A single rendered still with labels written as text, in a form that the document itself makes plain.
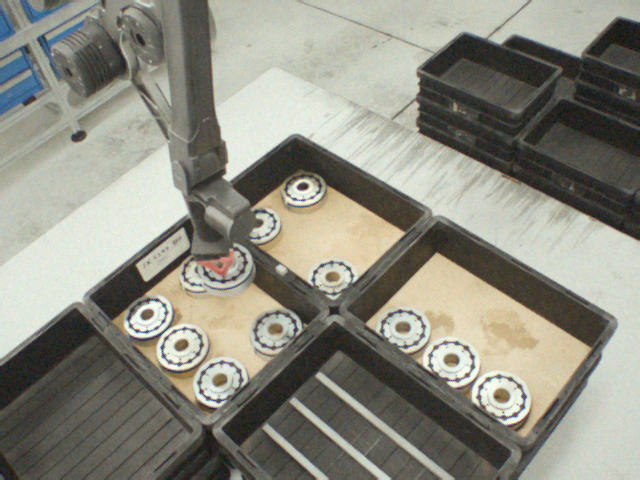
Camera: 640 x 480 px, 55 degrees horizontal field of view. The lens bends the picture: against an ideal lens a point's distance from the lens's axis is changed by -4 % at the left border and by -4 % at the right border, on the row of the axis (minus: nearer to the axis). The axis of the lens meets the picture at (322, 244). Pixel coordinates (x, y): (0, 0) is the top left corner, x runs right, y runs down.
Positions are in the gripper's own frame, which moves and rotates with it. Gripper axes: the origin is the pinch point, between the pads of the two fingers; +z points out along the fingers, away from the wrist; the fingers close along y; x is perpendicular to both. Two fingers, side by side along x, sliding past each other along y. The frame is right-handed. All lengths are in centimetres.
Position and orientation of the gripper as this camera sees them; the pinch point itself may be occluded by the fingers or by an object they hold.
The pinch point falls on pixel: (222, 261)
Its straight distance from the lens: 116.3
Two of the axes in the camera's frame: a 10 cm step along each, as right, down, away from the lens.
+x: -10.0, 0.6, 0.4
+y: -0.2, -7.9, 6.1
